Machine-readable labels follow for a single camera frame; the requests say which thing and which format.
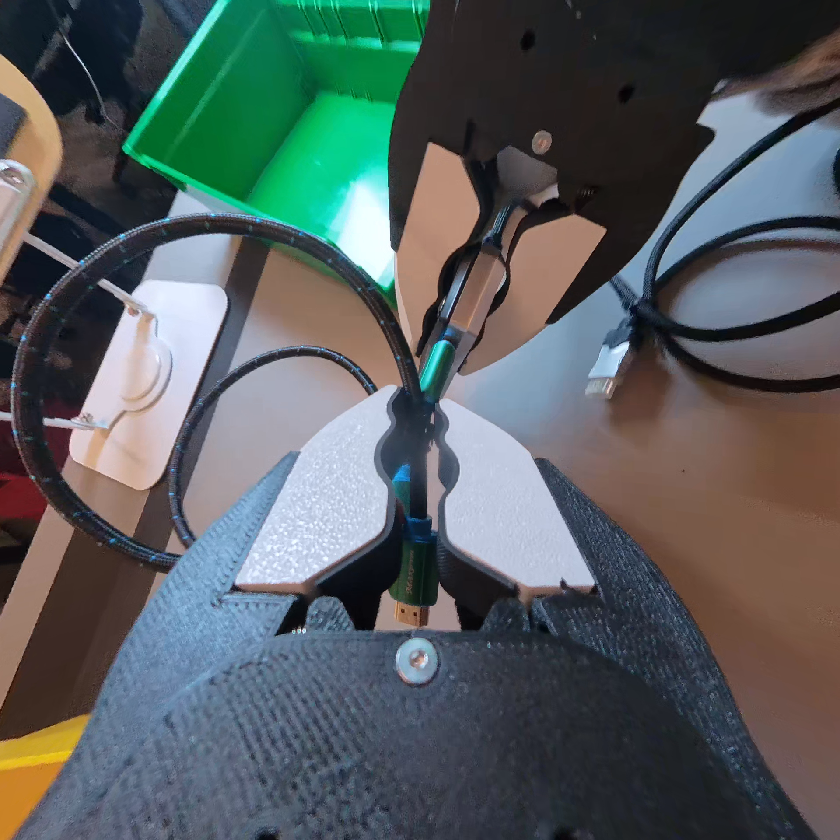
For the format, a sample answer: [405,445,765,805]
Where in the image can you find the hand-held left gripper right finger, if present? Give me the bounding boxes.
[437,394,598,598]

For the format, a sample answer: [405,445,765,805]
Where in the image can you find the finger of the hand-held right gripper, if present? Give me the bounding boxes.
[460,204,607,375]
[394,142,494,349]

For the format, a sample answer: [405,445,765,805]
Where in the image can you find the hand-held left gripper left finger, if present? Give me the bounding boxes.
[234,390,401,598]

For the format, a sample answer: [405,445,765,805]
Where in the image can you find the braided hdmi cable green plugs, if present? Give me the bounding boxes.
[11,213,460,631]

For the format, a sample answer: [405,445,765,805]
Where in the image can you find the yellow plastic bin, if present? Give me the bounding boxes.
[0,716,95,840]

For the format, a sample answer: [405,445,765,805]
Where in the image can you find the person's right forearm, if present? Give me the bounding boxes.
[716,27,840,116]

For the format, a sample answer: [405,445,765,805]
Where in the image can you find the green plastic bin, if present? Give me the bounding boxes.
[122,0,434,283]

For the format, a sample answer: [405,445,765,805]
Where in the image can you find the black cable with white plug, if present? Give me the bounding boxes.
[584,99,840,401]

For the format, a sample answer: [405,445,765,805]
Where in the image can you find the white metal base plate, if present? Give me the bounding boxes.
[66,280,231,490]

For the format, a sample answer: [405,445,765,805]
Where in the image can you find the thin white-tipped wire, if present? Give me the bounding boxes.
[0,405,109,437]
[24,234,148,322]

